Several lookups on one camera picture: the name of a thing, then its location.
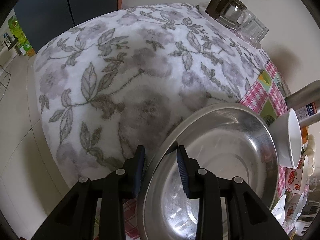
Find clear faceted glass cup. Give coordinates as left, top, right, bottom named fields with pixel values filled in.
left=235, top=15, right=268, bottom=48

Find white floral plate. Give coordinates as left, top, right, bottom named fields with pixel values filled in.
left=271, top=192, right=309, bottom=233

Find stainless steel thermos jug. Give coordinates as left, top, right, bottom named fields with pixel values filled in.
left=285, top=80, right=320, bottom=128

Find dark blue cabinet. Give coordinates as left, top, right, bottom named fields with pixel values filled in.
left=14, top=0, right=118, bottom=51

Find green cardboard box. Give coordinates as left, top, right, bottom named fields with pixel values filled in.
left=8, top=15, right=35, bottom=57

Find pink checkered plastic tablecloth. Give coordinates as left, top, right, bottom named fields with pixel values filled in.
left=124, top=62, right=288, bottom=239

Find dark-rimmed glass cup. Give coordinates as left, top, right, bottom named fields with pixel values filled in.
left=205, top=0, right=247, bottom=30

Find grey floral fleece cloth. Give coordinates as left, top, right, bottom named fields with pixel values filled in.
left=33, top=3, right=269, bottom=187

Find strawberry pattern mug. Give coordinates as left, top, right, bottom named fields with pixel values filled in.
left=285, top=155, right=309, bottom=194

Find white bowl red rim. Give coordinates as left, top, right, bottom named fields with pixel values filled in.
left=268, top=108, right=302, bottom=169

